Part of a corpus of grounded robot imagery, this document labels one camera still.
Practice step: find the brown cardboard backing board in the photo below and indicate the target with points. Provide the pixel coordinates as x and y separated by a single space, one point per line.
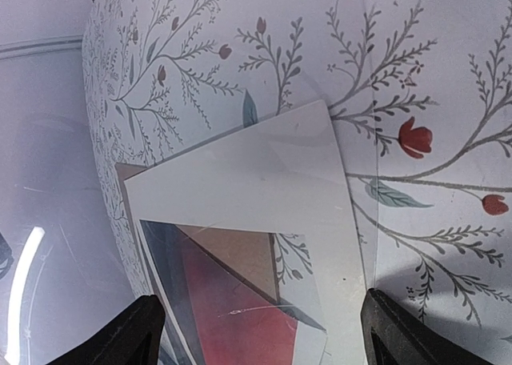
184 257

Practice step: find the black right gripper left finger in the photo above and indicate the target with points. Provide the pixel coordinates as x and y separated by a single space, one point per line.
132 337

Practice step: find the red sunset photo print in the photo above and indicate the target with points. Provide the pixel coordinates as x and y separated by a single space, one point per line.
284 333

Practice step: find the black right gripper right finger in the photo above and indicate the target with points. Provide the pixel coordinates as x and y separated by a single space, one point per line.
394 336

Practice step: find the floral patterned table mat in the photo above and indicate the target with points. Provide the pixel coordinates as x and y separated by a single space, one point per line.
161 76

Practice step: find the clear acrylic sheet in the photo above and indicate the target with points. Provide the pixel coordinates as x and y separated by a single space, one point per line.
297 51

